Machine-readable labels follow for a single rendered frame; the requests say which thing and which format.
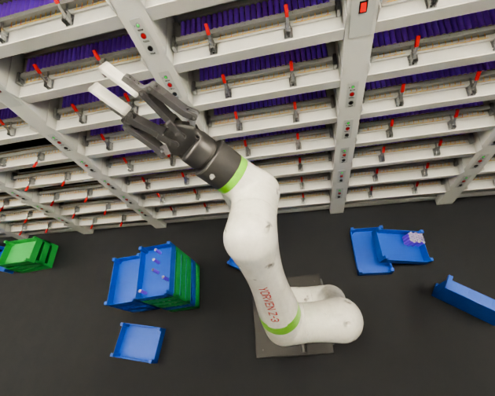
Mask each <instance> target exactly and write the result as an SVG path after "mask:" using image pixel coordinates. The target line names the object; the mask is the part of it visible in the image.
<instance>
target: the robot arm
mask: <svg viewBox="0 0 495 396"><path fill-rule="evenodd" d="M98 71H99V72H101V73H102V74H104V75H105V76H107V77H108V78H109V79H111V80H112V81H113V82H114V83H116V84H117V85H118V86H120V87H122V88H123V89H124V90H125V91H126V92H128V93H129V94H131V95H132V96H133V97H137V96H138V95H139V96H140V97H141V98H142V99H143V100H144V101H145V102H146V103H147V104H148V105H149V107H150V108H151V109H152V110H153V111H154V112H155V113H156V114H157V115H158V116H159V117H160V118H161V119H162V120H163V121H164V122H165V123H166V125H167V127H168V128H166V127H165V126H160V125H158V124H156V123H154V122H152V121H150V120H148V119H146V118H144V117H142V116H140V115H138V114H136V113H134V112H132V111H130V110H131V106H129V105H128V104H127V103H126V102H125V101H123V100H121V99H120V98H119V97H117V96H116V95H115V94H113V93H112V92H111V91H109V90H107V89H106V88H105V87H103V86H102V85H101V84H100V83H98V82H96V83H94V84H93V85H92V86H91V87H89V88H88V91H89V92H91V93H92V94H93V95H94V96H96V97H98V98H99V99H100V100H102V101H103V102H104V103H106V104H107V105H108V106H107V107H108V108H109V109H110V110H112V111H113V112H114V113H116V114H117V115H118V116H120V117H122V119H121V122H122V123H123V125H122V128H123V129H124V130H125V131H126V132H127V133H129V134H130V135H132V136H133V137H135V138H137V139H138V140H139V141H140V142H142V143H143V144H144V145H146V146H148V147H149V148H150V149H151V150H153V151H154V152H155V153H156V155H157V156H158V157H159V158H160V159H164V158H165V156H167V155H169V154H173V155H176V156H179V157H180V158H181V160H182V161H183V162H184V163H186V164H188V165H189V166H190V167H191V168H193V169H196V176H197V177H199V178H201V179H202V180H204V181H205V182H206V183H207V184H209V185H211V186H212V187H214V188H215V189H217V190H218V191H219V192H221V193H222V194H224V195H225V196H227V197H228V198H229V199H230V200H231V208H230V213H229V217H228V220H227V223H226V226H225V230H224V233H223V243H224V246H225V249H226V251H227V253H228V254H229V256H230V257H231V258H232V260H233V261H234V262H235V263H236V265H237V266H238V267H239V269H240V271H241V272H242V274H243V275H244V277H245V279H246V281H247V283H248V285H249V287H250V289H251V292H252V294H253V296H254V299H255V305H256V308H257V311H258V315H259V318H260V321H261V322H262V326H263V328H264V330H265V332H266V334H267V336H268V337H269V339H270V340H271V341H272V342H273V343H275V344H277V345H278V346H281V347H290V346H295V345H300V349H301V352H306V348H305V343H351V342H353V341H354V340H356V339H357V338H358V337H359V336H360V334H361V332H362V330H363V325H364V321H363V317H362V314H361V311H360V310H359V308H358V307H357V306H356V305H355V304H354V303H353V302H352V301H350V300H349V299H346V298H345V295H344V294H343V292H342V291H341V290H340V289H339V288H338V287H336V286H334V285H330V284H326V285H318V286H310V287H290V286H289V283H288V281H287V278H286V276H285V274H284V269H283V266H282V263H281V256H280V250H279V243H278V232H277V208H278V203H279V199H280V186H279V184H278V182H277V180H276V178H275V177H274V176H273V175H272V174H271V173H270V172H268V171H266V170H263V169H261V168H259V167H257V166H255V165H254V164H252V163H250V162H249V161H248V160H246V159H245V158H244V157H243V156H242V155H240V154H239V153H238V152H236V151H235V150H234V149H233V148H231V147H230V146H228V145H227V144H226V143H225V142H224V141H222V140H219V141H216V142H215V139H213V138H212V137H211V136H209V135H208V134H206V133H205V132H204V131H202V130H200V129H199V127H198V126H197V125H196V120H197V118H198V115H199V114H200V111H199V110H197V109H195V108H191V107H189V106H188V105H187V104H185V103H184V102H182V101H181V100H179V99H178V98H177V97H175V96H174V95H173V94H172V93H170V92H169V91H168V90H166V89H165V88H163V87H162V86H161V85H160V84H159V83H157V82H156V81H151V82H150V83H149V84H145V85H143V84H142V83H140V82H139V81H137V80H136V79H135V78H134V77H133V76H132V75H130V74H127V73H126V74H125V75H124V74H123V73H122V72H121V71H119V70H118V69H117V68H115V67H114V66H112V65H111V64H109V63H108V62H107V61H106V62H104V63H103V64H102V65H100V66H99V67H98ZM166 105H167V106H168V107H169V108H171V109H173V110H174V111H175V112H177V113H178V114H179V115H180V116H182V117H184V118H185V119H186V121H182V120H181V119H180V118H179V117H178V116H177V115H176V114H174V113H173V112H172V111H171V110H170V109H169V108H168V107H167V106H166ZM187 121H188V122H187ZM153 136H154V137H153ZM162 142H163V143H165V144H166V145H164V144H163V143H162Z"/></svg>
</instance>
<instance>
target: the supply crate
mask: <svg viewBox="0 0 495 396"><path fill-rule="evenodd" d="M155 248H157V249H158V250H160V251H161V252H162V254H161V255H160V254H158V253H157V252H155V251H154V249H155ZM175 249H176V246H175V245H174V244H173V243H171V242H170V241H167V243H166V244H160V245H156V246H151V247H142V246H141V247H139V248H138V250H139V251H141V254H140V260H139V267H138V273H137V285H136V292H135V295H133V297H132V299H135V300H137V301H145V300H151V299H160V298H166V297H171V296H173V294H174V264H175ZM154 258H155V259H157V260H158V261H160V264H157V263H155V262H153V260H152V259H154ZM152 268H154V269H156V270H158V271H159V274H157V273H154V272H152ZM162 276H165V277H168V278H169V281H166V280H164V279H162ZM139 289H141V290H144V291H146V292H148V293H147V295H144V294H141V293H140V292H138V290H139Z"/></svg>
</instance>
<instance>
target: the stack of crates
mask: <svg viewBox="0 0 495 396"><path fill-rule="evenodd" d="M139 260H140V253H137V255H133V256H129V257H124V258H112V261H113V262H114V265H113V270H112V278H111V283H110V287H109V292H108V300H107V301H106V302H104V305H106V306H110V307H114V308H117V309H121V310H125V311H129V312H132V313H137V312H141V311H147V310H157V309H159V307H156V306H152V305H150V304H147V303H144V302H140V301H137V300H135V299H132V297H133V295H135V292H136V285H137V278H138V267H139Z"/></svg>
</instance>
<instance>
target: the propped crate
mask: <svg viewBox="0 0 495 396"><path fill-rule="evenodd" d="M410 232H412V233H415V232H417V233H424V231H423V230H422V229H421V230H419V231H408V230H396V229H381V227H377V228H376V229H375V230H373V231H372V238H373V241H374V244H375V248H376V254H377V258H378V261H379V262H384V263H400V264H416V265H426V264H428V263H430V262H433V261H434V259H433V258H430V257H429V254H428V252H427V248H426V245H425V244H422V245H421V246H419V247H417V246H414V247H413V246H412V245H410V246H407V245H404V241H403V239H402V237H403V236H404V235H406V234H407V233H410Z"/></svg>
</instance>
